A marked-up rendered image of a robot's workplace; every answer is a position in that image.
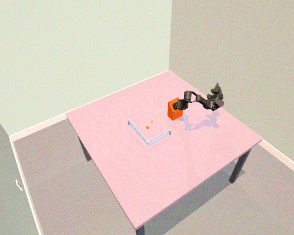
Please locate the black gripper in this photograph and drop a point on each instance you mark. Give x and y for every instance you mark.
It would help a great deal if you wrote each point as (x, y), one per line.
(217, 91)

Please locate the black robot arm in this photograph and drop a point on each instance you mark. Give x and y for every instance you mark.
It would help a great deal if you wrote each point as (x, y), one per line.
(182, 104)

